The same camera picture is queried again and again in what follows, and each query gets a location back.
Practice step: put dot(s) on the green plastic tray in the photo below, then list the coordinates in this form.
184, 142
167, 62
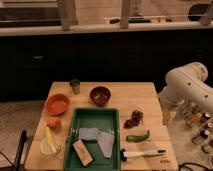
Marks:
104, 119

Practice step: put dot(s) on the purple bowl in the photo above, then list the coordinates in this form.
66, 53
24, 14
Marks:
100, 96

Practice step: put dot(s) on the grey cloth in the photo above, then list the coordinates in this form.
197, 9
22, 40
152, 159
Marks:
105, 142

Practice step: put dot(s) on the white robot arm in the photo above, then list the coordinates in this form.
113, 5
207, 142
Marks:
186, 82

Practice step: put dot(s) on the yellow corn cob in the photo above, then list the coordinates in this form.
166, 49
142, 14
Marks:
50, 140

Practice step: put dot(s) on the white dish brush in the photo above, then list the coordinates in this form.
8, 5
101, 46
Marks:
124, 155

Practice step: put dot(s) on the black pole stand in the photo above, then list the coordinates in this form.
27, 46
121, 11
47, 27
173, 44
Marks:
18, 156

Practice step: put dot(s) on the spice bottle rack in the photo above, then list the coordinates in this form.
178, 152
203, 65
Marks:
199, 119

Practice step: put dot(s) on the wooden block brush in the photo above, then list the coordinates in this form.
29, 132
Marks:
82, 152

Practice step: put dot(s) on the orange bowl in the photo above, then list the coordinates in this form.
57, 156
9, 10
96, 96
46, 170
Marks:
56, 104

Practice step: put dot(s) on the dried red chili bunch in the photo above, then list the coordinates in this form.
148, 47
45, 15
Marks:
135, 119

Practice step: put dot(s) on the orange fruit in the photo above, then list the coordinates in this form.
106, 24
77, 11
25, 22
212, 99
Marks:
54, 123

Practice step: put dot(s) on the green chili pepper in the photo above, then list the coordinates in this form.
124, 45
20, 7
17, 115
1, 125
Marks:
138, 138

